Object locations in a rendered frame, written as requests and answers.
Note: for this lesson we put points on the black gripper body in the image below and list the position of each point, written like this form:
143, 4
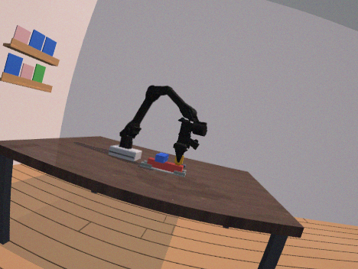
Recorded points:
182, 138

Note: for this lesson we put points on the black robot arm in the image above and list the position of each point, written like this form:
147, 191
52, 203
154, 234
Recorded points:
152, 94

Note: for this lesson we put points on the blue rectangular block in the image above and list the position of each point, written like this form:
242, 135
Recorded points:
161, 158

